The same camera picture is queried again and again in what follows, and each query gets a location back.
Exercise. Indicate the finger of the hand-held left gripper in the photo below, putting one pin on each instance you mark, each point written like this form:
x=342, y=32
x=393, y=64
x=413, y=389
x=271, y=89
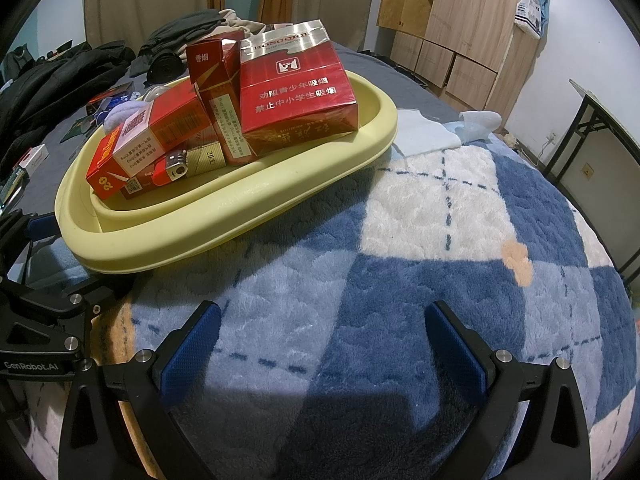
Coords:
x=40, y=227
x=75, y=301

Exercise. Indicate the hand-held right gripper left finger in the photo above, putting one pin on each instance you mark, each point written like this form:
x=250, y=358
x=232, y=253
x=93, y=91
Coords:
x=192, y=350

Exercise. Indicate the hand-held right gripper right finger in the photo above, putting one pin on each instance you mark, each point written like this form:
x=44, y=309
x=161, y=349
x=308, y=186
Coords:
x=455, y=350

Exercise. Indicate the red lighter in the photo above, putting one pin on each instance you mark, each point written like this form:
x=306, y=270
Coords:
x=160, y=175

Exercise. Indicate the lavender fluffy pom-pom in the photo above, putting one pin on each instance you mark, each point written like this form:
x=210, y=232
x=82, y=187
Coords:
x=125, y=112

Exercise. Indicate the pale yellow plastic tray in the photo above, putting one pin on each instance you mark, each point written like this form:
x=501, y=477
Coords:
x=225, y=210

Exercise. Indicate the red white cigarette pack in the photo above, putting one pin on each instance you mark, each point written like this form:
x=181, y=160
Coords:
x=167, y=124

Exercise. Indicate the tall red cigarette pack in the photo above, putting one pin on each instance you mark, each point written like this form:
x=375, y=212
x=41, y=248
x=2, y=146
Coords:
x=205, y=77

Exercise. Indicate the large red carton silver end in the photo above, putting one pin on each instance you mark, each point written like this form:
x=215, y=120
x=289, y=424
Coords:
x=295, y=95

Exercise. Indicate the small white box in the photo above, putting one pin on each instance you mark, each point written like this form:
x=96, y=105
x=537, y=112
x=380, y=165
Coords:
x=34, y=156

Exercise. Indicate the blue white plaid plush blanket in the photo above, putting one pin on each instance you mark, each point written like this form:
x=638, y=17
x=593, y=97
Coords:
x=400, y=260

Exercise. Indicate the black jacket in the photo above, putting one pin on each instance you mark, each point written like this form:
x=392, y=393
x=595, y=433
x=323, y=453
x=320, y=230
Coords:
x=55, y=80

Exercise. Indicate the gold cigarette pack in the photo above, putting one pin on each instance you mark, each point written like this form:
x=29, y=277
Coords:
x=205, y=155

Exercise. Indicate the black round object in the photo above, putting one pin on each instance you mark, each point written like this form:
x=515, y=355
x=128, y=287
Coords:
x=165, y=66

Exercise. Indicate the pale folded cloth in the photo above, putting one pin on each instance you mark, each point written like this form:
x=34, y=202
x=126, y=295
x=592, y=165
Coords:
x=425, y=132

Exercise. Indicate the light blue cloth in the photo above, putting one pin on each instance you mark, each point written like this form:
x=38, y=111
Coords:
x=477, y=122

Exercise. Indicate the dark grey garment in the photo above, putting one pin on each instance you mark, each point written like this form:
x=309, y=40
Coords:
x=185, y=30

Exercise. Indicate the beige garment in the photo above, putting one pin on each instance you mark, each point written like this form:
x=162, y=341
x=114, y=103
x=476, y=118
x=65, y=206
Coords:
x=242, y=22

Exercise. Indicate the black leg folding table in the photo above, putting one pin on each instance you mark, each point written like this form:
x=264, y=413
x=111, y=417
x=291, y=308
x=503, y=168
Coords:
x=575, y=85

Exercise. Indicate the wooden wardrobe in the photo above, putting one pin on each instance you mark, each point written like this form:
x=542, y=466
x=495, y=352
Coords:
x=465, y=20

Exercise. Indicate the white blue hanging bag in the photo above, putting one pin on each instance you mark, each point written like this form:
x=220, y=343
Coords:
x=532, y=10

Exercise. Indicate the yellowed wall socket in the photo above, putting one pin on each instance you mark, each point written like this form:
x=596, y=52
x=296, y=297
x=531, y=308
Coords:
x=586, y=171

